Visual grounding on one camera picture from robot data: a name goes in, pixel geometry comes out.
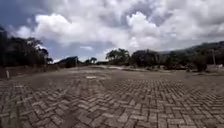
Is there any pale short post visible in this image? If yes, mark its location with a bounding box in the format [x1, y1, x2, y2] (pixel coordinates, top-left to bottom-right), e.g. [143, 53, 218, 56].
[5, 69, 11, 80]

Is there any wooded hill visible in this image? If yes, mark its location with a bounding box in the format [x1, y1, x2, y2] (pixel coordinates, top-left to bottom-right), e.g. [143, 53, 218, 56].
[156, 40, 224, 58]

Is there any low brown wall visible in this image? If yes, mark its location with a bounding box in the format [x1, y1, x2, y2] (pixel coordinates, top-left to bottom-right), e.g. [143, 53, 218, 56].
[0, 63, 61, 79]

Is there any pole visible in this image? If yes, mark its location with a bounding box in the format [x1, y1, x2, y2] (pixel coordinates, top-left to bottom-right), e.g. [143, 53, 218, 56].
[212, 48, 217, 66]

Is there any dark wood of trees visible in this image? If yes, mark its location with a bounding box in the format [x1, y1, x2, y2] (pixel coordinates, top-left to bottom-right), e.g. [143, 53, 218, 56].
[0, 25, 54, 69]

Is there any dark tree clump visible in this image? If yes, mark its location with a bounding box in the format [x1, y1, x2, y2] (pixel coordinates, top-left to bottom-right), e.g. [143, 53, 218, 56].
[57, 55, 98, 69]

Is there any row of dark trees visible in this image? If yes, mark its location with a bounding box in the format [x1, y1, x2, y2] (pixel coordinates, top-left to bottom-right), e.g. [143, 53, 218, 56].
[105, 47, 224, 72]

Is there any grey brick paved road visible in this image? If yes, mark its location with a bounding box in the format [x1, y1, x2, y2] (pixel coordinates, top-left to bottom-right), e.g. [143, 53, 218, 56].
[0, 65, 224, 128]

